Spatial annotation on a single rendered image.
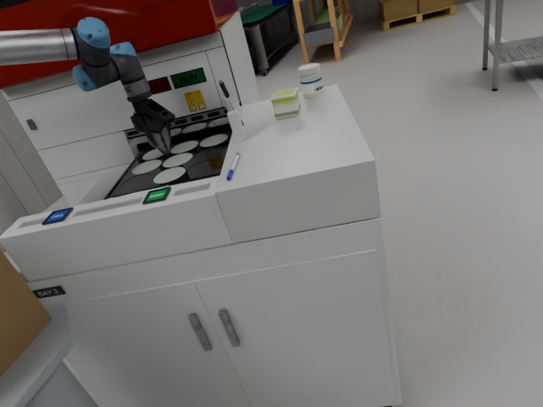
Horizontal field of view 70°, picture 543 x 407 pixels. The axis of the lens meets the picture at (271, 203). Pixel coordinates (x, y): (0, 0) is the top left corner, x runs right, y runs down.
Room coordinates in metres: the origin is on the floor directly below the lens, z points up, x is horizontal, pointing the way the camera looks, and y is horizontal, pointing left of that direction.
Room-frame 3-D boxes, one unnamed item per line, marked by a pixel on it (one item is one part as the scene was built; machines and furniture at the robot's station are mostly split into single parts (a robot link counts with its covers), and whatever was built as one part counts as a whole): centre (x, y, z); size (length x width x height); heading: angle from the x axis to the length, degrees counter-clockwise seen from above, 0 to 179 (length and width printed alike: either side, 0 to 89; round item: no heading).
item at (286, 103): (1.15, -0.12, 1.00); 0.07 x 0.07 x 0.07; 72
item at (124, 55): (1.29, 0.31, 1.21); 0.09 x 0.08 x 0.11; 126
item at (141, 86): (1.29, 0.31, 1.13); 0.08 x 0.08 x 0.05
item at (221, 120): (1.41, 0.24, 0.89); 0.44 x 0.02 x 0.10; 81
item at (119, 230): (0.86, 0.38, 0.89); 0.55 x 0.09 x 0.14; 81
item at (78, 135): (1.46, 0.41, 1.02); 0.81 x 0.03 x 0.40; 81
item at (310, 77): (1.27, -0.23, 1.01); 0.07 x 0.07 x 0.10
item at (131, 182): (1.20, 0.26, 0.90); 0.34 x 0.34 x 0.01; 81
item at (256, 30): (7.44, -0.64, 0.46); 2.56 x 1.02 x 0.93; 156
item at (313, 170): (1.05, -0.11, 0.89); 0.62 x 0.35 x 0.14; 171
